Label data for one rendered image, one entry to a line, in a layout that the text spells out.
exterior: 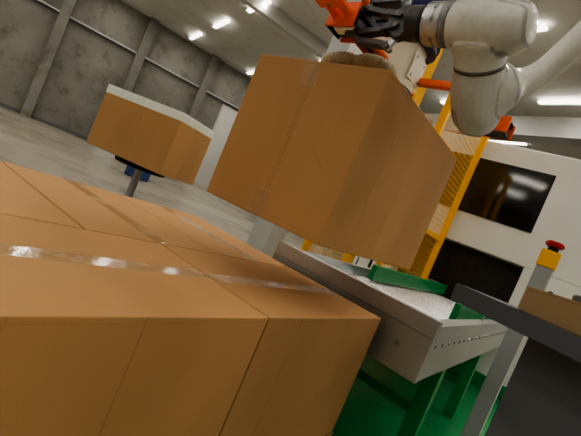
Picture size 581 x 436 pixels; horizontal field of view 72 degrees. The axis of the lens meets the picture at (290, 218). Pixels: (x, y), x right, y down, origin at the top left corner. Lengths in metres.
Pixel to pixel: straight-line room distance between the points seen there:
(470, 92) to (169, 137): 1.93
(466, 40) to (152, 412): 0.87
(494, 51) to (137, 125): 2.19
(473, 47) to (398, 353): 0.93
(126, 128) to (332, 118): 1.97
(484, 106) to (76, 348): 0.86
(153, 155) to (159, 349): 2.01
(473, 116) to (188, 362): 0.76
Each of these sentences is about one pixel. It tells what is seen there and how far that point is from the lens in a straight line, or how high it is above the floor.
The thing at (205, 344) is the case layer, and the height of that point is 0.49.
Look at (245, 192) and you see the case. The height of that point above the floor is 0.75.
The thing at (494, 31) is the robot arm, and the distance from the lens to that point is 0.89.
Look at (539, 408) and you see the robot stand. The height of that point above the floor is 0.58.
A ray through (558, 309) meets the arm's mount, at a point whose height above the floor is 0.78.
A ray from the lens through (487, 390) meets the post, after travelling 1.92.
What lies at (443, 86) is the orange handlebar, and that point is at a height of 1.24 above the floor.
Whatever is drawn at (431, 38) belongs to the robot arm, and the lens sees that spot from 0.95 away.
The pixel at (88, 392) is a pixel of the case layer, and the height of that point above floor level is 0.43.
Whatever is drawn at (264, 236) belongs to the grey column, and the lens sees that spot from 2.57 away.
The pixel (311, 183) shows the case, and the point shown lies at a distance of 0.89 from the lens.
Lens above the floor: 0.77
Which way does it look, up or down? 2 degrees down
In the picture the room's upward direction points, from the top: 23 degrees clockwise
